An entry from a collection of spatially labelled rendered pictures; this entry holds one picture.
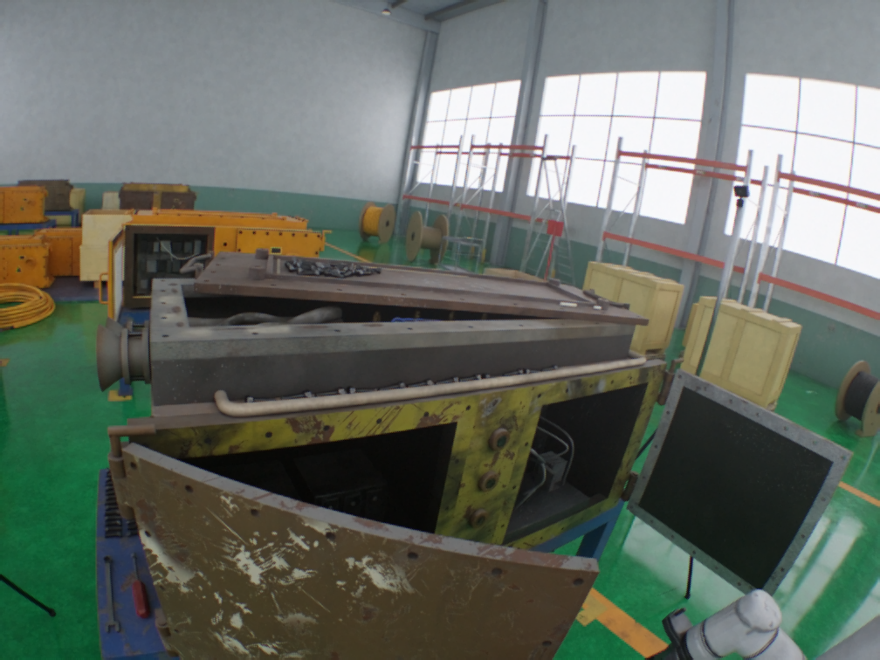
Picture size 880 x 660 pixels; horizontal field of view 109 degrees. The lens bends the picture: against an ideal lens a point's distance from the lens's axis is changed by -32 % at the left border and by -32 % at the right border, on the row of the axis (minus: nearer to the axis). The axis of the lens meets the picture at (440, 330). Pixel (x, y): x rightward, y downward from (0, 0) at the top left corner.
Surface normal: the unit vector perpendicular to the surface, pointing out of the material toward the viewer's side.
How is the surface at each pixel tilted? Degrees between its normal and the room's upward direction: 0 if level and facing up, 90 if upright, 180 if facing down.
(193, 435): 90
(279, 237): 90
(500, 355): 90
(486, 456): 90
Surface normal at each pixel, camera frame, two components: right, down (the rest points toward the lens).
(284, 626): -0.12, 0.25
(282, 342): 0.55, 0.32
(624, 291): -0.84, 0.01
